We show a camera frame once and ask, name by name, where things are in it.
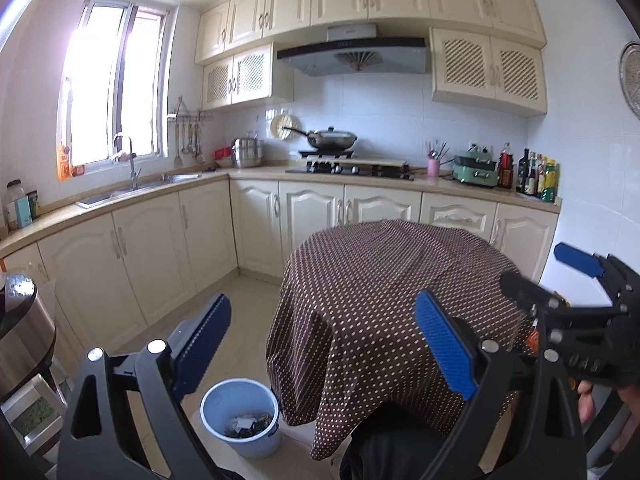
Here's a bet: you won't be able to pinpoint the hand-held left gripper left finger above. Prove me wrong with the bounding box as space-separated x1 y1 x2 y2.
57 292 233 480

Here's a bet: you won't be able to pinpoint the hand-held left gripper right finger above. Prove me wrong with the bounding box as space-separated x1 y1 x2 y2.
415 289 587 480

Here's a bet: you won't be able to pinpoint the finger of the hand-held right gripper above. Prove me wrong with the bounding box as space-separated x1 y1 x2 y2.
500 270 618 333
554 242 640 311

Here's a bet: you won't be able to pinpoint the blue plastic bucket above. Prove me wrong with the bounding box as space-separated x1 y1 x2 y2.
200 378 281 458

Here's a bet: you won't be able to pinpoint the heap of mixed wrappers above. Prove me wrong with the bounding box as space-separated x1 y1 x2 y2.
222 412 274 439

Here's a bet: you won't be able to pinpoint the person's right hand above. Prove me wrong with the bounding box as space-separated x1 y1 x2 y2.
577 380 640 453

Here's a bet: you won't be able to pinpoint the brown polka dot tablecloth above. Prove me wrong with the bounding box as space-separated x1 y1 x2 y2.
265 219 538 462

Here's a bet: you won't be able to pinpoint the group of condiment bottles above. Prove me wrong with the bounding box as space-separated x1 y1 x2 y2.
497 142 560 204

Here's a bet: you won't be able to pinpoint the person's black pants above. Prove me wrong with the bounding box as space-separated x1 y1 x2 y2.
340 412 451 480

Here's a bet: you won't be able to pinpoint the green electric cooker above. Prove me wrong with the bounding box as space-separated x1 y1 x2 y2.
452 147 499 188

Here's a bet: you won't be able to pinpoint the stainless steel sink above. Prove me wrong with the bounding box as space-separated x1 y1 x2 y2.
76 172 203 208

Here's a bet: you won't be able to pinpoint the stainless steel rice cooker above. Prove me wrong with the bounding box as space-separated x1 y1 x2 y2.
0 272 57 401

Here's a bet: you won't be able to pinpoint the round metal sieve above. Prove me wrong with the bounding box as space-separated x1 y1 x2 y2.
619 41 640 121

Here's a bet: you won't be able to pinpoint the chrome kitchen faucet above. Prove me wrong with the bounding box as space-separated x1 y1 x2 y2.
112 133 142 191

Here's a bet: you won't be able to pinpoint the stainless steel steamer pot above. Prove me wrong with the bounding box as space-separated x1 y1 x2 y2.
231 131 265 169

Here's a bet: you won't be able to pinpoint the black gas stove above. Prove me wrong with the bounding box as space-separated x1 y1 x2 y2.
285 150 416 181

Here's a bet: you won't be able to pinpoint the cream lattice door cabinet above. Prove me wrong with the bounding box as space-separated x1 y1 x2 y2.
430 27 548 116
201 42 295 112

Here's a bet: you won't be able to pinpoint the cream dotted colander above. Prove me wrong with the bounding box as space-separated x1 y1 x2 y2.
269 114 301 141

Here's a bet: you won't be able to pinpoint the black wok with lid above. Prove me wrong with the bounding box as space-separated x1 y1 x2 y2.
282 126 359 152

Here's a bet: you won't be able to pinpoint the clear storage jar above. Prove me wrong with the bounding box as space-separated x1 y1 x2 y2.
5 180 28 231

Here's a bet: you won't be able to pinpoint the sliding glass window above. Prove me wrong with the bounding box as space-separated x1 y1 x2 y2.
57 0 176 171

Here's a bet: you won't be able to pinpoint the black range hood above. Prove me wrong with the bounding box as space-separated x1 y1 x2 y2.
276 23 432 77

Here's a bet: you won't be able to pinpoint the wall utensil rack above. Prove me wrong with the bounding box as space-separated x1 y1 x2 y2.
167 96 215 123

